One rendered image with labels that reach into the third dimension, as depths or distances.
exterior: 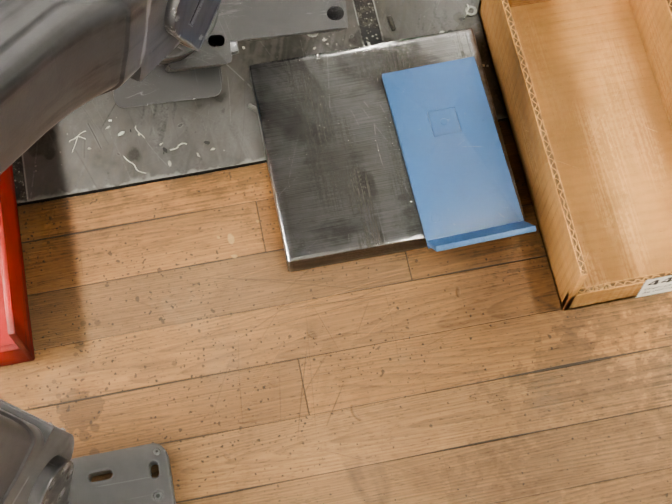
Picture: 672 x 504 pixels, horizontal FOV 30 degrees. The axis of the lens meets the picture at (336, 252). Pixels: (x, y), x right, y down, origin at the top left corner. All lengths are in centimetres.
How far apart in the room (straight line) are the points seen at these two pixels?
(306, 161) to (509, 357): 20
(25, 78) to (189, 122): 44
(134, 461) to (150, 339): 9
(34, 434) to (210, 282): 24
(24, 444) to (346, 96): 38
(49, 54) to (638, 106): 55
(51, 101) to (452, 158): 42
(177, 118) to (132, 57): 37
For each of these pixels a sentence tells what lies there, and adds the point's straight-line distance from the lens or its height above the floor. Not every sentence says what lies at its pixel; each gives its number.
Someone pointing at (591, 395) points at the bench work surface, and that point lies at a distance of 88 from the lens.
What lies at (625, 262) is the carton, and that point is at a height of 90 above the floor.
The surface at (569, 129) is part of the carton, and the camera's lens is 95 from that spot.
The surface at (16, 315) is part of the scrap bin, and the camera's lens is 85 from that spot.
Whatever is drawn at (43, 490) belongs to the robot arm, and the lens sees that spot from 72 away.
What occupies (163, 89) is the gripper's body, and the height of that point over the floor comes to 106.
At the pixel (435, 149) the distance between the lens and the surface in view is 90.
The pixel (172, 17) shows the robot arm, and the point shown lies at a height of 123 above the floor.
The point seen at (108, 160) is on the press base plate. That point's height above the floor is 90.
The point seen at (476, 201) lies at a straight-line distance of 89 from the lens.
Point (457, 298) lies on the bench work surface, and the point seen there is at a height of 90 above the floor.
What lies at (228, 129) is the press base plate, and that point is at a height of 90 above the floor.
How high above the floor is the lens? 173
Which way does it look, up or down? 68 degrees down
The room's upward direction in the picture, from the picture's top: 1 degrees clockwise
